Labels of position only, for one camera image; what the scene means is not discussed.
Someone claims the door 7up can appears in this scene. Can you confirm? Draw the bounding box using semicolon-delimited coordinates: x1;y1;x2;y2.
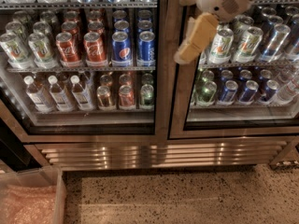
208;28;234;64
232;26;263;63

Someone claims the glass fridge door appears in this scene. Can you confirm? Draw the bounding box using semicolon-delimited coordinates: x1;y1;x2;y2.
168;0;299;138
0;0;168;143

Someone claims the front right pepsi can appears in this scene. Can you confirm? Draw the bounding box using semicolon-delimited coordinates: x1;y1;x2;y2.
137;31;155;66

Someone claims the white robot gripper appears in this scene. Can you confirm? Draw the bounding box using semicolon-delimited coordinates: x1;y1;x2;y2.
174;0;254;64

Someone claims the pink bubble wrap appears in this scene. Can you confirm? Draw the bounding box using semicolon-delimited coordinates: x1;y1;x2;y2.
0;185;56;224

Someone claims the front left pepsi can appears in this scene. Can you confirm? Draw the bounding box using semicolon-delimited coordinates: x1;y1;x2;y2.
112;32;133;67

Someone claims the right door left blue can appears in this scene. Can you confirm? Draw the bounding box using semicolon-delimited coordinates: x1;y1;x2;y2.
217;80;238;105

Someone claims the coke can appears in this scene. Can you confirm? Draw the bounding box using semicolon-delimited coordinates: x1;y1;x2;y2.
83;32;108;67
56;32;83;68

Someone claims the front right coke can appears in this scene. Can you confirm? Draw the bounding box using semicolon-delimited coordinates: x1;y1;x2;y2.
83;32;108;67

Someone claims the middle water bottle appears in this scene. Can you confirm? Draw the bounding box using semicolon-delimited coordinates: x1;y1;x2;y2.
48;76;75;112

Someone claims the right door left 7up can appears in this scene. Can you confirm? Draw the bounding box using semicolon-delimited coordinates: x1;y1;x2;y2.
208;28;234;64

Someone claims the orange soda can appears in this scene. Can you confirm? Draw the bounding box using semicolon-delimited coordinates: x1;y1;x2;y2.
119;85;135;110

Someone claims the green soda can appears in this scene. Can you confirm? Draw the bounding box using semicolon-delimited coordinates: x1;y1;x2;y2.
140;84;154;109

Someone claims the right door water bottle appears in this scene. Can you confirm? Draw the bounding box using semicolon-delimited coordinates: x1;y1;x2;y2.
275;76;299;105

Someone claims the right door green can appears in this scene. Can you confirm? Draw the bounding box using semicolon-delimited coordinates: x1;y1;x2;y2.
197;81;217;105

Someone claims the pepsi can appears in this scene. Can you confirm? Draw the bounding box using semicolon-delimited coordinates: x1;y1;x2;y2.
137;31;155;66
112;32;133;67

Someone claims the right door silver blue can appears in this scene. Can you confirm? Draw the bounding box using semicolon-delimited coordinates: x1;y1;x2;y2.
258;24;291;63

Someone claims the steel fridge vent grille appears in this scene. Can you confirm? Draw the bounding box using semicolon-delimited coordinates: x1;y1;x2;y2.
25;135;298;171

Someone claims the brown soda can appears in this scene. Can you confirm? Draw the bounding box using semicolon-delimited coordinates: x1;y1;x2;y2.
96;86;116;110

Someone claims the left water bottle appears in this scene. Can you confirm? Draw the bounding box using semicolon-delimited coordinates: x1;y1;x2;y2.
23;76;55;113

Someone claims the front left coke can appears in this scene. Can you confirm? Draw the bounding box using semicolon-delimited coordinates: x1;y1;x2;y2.
56;32;83;68

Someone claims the clear plastic storage bin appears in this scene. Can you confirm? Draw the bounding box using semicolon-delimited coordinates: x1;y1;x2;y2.
0;166;66;224

